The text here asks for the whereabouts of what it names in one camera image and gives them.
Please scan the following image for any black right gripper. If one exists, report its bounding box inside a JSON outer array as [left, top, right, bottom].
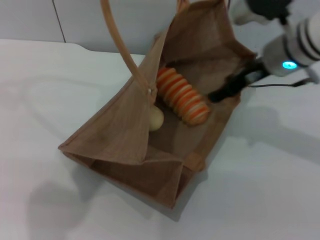
[[206, 58, 273, 104]]

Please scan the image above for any pale round egg yolk pastry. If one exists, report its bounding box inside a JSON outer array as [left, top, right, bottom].
[[148, 104, 166, 133]]

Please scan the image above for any thin right gripper cable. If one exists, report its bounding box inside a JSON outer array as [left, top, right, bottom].
[[248, 76, 316, 89]]

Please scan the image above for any brown jute handbag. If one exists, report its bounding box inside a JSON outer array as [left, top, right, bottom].
[[57, 0, 259, 210]]

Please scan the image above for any orange striped bread loaf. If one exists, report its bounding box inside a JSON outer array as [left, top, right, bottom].
[[155, 66, 211, 126]]

